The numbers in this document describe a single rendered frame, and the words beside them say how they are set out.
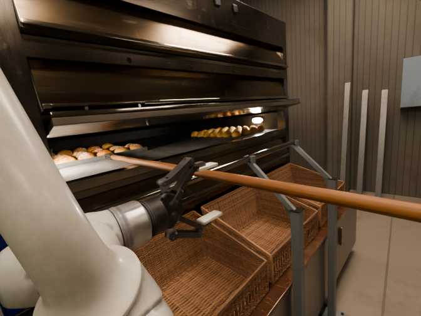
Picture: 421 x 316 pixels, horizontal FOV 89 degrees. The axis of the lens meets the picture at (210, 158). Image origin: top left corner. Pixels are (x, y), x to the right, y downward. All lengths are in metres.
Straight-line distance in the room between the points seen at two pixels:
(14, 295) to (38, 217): 0.20
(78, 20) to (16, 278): 0.88
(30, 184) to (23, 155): 0.02
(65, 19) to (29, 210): 0.90
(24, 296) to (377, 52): 3.88
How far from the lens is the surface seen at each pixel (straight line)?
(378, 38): 3.89
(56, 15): 1.05
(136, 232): 0.42
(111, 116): 0.86
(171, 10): 1.32
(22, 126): 0.24
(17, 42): 1.00
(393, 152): 3.88
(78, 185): 0.99
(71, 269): 0.22
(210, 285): 1.18
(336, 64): 3.75
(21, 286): 0.39
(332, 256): 1.61
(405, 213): 0.48
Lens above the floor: 1.38
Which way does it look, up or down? 11 degrees down
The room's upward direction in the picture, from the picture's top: 6 degrees counter-clockwise
